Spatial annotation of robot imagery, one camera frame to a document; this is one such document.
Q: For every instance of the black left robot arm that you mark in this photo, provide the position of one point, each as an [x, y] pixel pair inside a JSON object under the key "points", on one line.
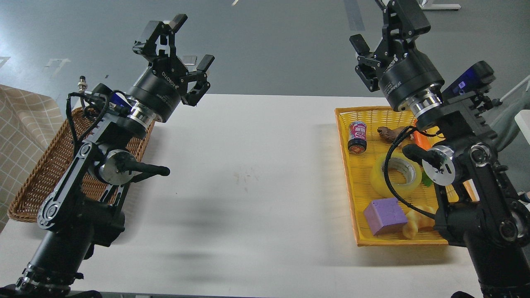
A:
{"points": [[85, 207]]}

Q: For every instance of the yellow plastic basket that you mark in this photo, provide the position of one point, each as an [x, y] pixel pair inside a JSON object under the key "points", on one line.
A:
{"points": [[357, 168]]}

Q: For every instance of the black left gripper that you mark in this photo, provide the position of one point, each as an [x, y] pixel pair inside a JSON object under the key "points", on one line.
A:
{"points": [[162, 86]]}

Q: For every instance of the orange toy carrot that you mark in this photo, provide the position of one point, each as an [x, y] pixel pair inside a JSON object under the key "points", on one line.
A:
{"points": [[423, 142]]}

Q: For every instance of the brown wicker basket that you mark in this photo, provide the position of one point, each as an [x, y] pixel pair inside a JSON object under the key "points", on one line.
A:
{"points": [[52, 165]]}

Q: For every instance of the white stand base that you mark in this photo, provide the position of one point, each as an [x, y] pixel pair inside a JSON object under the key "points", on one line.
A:
{"points": [[431, 5]]}

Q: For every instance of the beige checkered cloth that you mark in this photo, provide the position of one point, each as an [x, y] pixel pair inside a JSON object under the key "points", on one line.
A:
{"points": [[28, 123]]}

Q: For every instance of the brown toy animal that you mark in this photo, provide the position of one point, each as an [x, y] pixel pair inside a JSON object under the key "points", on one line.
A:
{"points": [[389, 135]]}

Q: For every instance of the toy croissant bread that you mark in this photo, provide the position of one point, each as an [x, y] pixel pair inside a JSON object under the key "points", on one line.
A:
{"points": [[416, 223]]}

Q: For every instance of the purple foam block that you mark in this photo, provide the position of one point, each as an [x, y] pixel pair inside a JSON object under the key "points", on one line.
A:
{"points": [[385, 216]]}

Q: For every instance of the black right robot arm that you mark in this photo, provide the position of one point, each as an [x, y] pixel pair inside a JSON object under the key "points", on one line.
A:
{"points": [[478, 207]]}

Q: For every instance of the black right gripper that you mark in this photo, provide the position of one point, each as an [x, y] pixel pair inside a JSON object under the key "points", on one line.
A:
{"points": [[406, 76]]}

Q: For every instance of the small soda can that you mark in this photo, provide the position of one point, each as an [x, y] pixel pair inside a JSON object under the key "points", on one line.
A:
{"points": [[357, 143]]}

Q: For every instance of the yellow tape roll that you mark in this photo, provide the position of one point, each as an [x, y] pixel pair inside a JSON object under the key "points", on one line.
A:
{"points": [[404, 174]]}

